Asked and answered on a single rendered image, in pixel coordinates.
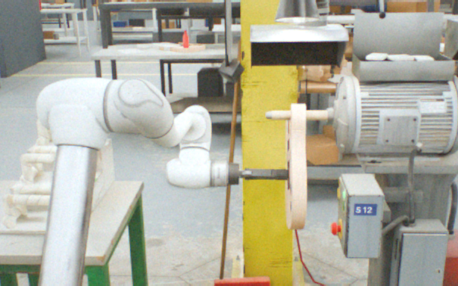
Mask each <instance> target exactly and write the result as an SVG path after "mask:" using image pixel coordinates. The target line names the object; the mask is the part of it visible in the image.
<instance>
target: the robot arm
mask: <svg viewBox="0 0 458 286"><path fill-rule="evenodd" d="M36 112H37V116H38V119H39V122H40V123H41V124H42V125H43V126H44V127H45V128H46V129H49V130H50V131H51V138H52V141H53V143H54V145H55V146H57V150H56V155H55V165H54V171H53V176H52V184H51V193H50V199H49V205H48V219H47V226H46V231H45V237H44V243H43V248H42V259H41V266H40V271H39V282H38V286H83V274H84V268H85V261H86V248H87V242H88V235H89V223H90V216H91V210H92V197H93V191H94V184H95V171H96V165H97V159H98V153H99V151H101V150H102V149H103V147H104V145H105V143H106V141H107V139H108V137H109V135H110V133H111V132H125V133H135V134H139V133H141V134H142V135H144V136H145V137H146V138H149V139H151V140H152V141H154V142H156V143H158V144H159V145H162V146H164V147H165V148H171V147H172V146H174V145H177V144H178V143H179V144H180V152H179V158H177V159H173V160H171V161H170V162H169V163H167V168H166V177H167V181H168V183H169V184H171V185H172V186H175V187H178V188H190V189H199V188H207V187H219V186H220V187H226V186H227V183H229V185H239V178H245V181H250V180H271V181H272V180H278V181H288V178H289V169H250V168H245V169H242V170H239V163H229V165H228V164H227V161H214V160H210V159H209V149H210V138H211V122H210V117H209V113H208V112H207V110H206V109H205V108H203V107H202V106H198V105H194V106H191V107H188V108H186V109H185V111H184V112H182V113H180V114H179V115H178V117H176V118H175V119H174V116H173V112H172V110H171V106H170V104H169V102H168V101H167V99H166V98H165V97H164V95H163V94H162V92H161V91H160V90H159V89H157V88H156V87H155V86H153V84H152V83H150V82H149V81H147V80H144V79H140V78H130V79H125V80H122V79H104V78H73V79H63V80H61V81H57V82H54V83H52V84H50V85H47V86H46V87H45V88H44V89H43V90H42V91H41V92H40V93H39V96H38V98H37V101H36Z"/></svg>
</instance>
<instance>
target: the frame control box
mask: <svg viewBox="0 0 458 286"><path fill-rule="evenodd" d="M338 188H339V199H338V219H337V225H340V226H341V232H337V233H338V238H339V241H340V245H341V249H342V252H343V254H344V256H345V257H346V258H367V259H378V258H379V257H380V247H381V237H383V236H384V235H385V234H386V233H387V232H389V231H390V230H391V229H392V228H393V227H395V226H396V225H397V224H398V223H400V222H402V221H403V222H402V225H403V227H407V228H409V227H410V222H409V221H410V219H409V217H408V216H400V217H398V218H396V219H395V220H394V221H393V222H391V223H390V224H389V225H387V226H386V227H385V228H384V229H382V218H383V208H384V198H385V196H384V194H383V192H382V190H381V189H380V187H379V184H378V183H377V182H376V181H375V179H374V176H373V174H341V187H338ZM344 189H345V190H346V198H345V199H344V198H343V191H344ZM342 201H344V212H343V211H342V206H341V204H342Z"/></svg>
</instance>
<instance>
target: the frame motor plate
mask: <svg viewBox="0 0 458 286"><path fill-rule="evenodd" d="M356 156H357V155H356ZM438 156H439V157H440V160H439V161H414V173H453V174H458V151H457V152H456V153H454V154H438ZM357 159H358V157H357ZM358 160H359V159H358ZM359 162H360V165H361V166H362V168H363V171H364V172H365V173H409V170H408V169H409V168H408V166H409V161H398V160H359Z"/></svg>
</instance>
